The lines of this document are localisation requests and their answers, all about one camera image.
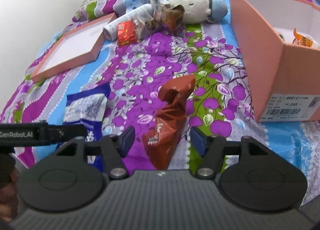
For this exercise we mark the pink cardboard box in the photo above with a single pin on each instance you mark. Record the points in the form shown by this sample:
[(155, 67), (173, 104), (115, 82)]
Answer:
[(265, 70)]

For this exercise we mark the blue and white plush doll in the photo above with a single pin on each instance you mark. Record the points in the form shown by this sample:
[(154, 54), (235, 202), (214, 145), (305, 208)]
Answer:
[(192, 5)]

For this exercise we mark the floral striped quilt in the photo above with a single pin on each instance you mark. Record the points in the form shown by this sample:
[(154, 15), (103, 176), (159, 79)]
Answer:
[(155, 70)]

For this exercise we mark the blue white snack packet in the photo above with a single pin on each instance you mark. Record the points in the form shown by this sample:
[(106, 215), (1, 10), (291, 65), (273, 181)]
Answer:
[(83, 110)]

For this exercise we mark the clear bag with blue dots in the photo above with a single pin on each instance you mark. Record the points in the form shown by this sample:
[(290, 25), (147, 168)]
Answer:
[(132, 2)]

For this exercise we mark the pink box lid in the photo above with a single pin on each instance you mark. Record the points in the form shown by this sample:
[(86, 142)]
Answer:
[(72, 45)]

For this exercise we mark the clear packet of brown snacks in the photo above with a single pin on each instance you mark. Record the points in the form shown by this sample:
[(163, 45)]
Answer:
[(167, 15)]

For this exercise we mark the small red snack packet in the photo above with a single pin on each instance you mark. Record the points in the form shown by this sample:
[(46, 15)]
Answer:
[(127, 32)]

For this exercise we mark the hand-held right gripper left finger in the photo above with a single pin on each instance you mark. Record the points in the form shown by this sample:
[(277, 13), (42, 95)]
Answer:
[(127, 142)]

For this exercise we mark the white tube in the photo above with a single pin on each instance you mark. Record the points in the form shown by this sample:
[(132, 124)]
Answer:
[(125, 21)]

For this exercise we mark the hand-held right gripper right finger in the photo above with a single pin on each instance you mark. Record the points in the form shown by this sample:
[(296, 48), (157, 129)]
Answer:
[(198, 142)]

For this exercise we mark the clear crinkled snack packet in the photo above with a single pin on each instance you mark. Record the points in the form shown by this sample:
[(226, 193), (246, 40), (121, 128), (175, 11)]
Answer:
[(145, 28)]

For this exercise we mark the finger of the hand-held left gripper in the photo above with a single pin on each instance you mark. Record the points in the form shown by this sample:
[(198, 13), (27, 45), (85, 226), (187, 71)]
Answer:
[(67, 132)]

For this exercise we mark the person's left hand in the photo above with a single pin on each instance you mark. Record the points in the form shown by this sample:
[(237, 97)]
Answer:
[(7, 195)]

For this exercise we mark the dark red snack packet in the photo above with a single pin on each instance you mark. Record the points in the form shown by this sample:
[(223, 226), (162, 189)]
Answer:
[(170, 125)]

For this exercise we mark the large orange snack packet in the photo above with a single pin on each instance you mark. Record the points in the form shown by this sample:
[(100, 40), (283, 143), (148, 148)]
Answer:
[(306, 40)]

